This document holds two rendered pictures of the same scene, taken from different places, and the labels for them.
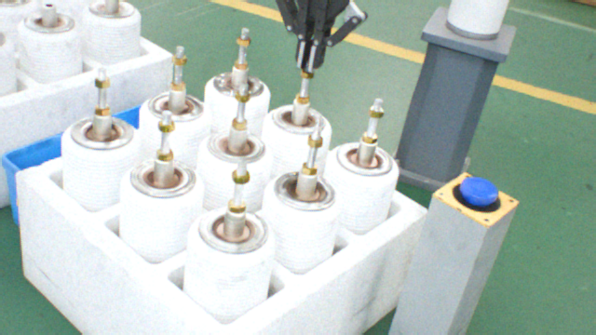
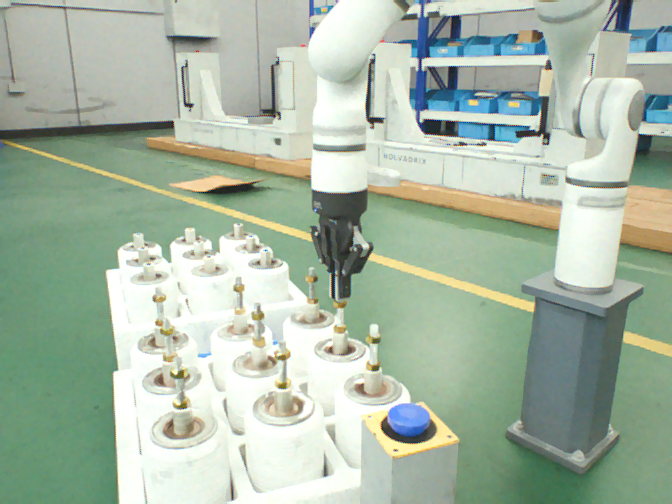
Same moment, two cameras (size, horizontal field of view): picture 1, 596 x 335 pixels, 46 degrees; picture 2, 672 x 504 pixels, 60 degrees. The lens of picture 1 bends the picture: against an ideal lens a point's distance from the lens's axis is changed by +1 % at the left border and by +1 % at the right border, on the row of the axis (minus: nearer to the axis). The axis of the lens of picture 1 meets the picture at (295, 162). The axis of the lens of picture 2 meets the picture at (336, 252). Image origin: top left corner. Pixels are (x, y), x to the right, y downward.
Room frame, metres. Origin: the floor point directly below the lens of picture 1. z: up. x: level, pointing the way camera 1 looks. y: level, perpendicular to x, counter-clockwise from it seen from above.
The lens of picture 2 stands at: (0.20, -0.40, 0.64)
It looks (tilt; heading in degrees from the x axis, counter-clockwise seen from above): 17 degrees down; 32
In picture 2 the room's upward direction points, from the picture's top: straight up
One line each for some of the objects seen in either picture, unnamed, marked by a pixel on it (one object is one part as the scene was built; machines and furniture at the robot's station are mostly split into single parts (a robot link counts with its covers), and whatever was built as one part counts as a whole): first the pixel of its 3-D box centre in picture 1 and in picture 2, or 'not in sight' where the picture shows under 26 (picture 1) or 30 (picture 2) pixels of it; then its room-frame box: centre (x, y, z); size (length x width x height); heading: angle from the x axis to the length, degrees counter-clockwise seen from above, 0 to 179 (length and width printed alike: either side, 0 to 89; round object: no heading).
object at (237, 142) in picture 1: (237, 138); (259, 355); (0.75, 0.08, 0.26); 0.02 x 0.02 x 0.03
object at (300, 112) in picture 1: (300, 112); (340, 341); (0.85, 0.01, 0.26); 0.02 x 0.02 x 0.03
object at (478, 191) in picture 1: (478, 194); (408, 422); (0.64, -0.20, 0.32); 0.04 x 0.04 x 0.02
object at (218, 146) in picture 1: (237, 146); (259, 364); (0.75, 0.08, 0.25); 0.08 x 0.08 x 0.01
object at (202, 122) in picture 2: not in sight; (252, 98); (3.78, 2.63, 0.45); 1.61 x 0.57 x 0.74; 74
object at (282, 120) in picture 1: (298, 120); (340, 350); (0.85, 0.01, 0.25); 0.08 x 0.08 x 0.01
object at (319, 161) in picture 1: (289, 173); (340, 404); (0.85, 0.01, 0.16); 0.10 x 0.10 x 0.18
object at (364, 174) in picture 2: not in sight; (351, 162); (0.86, 0.00, 0.52); 0.11 x 0.09 x 0.06; 155
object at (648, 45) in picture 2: not in sight; (636, 40); (5.84, 0.22, 0.90); 0.50 x 0.38 x 0.21; 164
